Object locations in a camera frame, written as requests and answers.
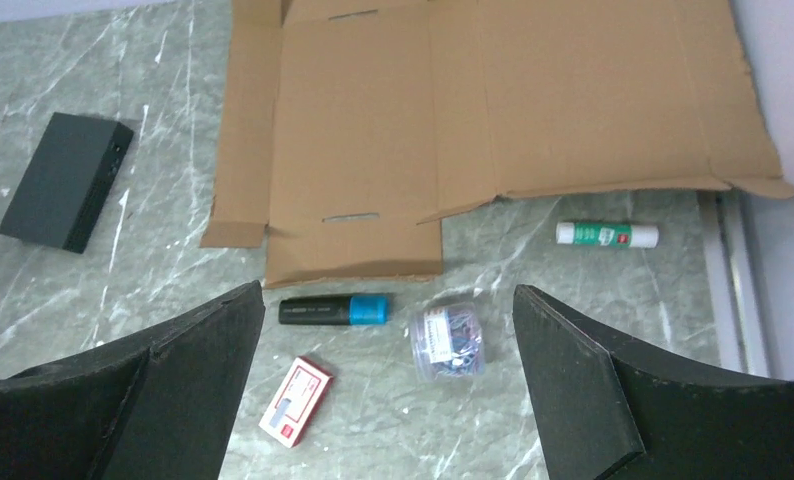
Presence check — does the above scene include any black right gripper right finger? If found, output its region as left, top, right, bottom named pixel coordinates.
left=512, top=285, right=794, bottom=479

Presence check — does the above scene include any brown cardboard box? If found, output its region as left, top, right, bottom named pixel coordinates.
left=201, top=1, right=794, bottom=287

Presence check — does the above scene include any red white staples box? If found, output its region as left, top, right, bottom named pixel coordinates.
left=259, top=356, right=334, bottom=448

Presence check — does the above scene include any black blue highlighter marker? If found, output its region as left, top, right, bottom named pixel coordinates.
left=278, top=294, right=389, bottom=326

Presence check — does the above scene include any green white glue stick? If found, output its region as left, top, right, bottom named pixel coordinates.
left=555, top=222, right=660, bottom=249

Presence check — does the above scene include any clear box of paper clips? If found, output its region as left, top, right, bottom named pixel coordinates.
left=409, top=302, right=486, bottom=381

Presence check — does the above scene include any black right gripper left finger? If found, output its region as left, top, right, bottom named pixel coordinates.
left=0, top=282, right=265, bottom=479

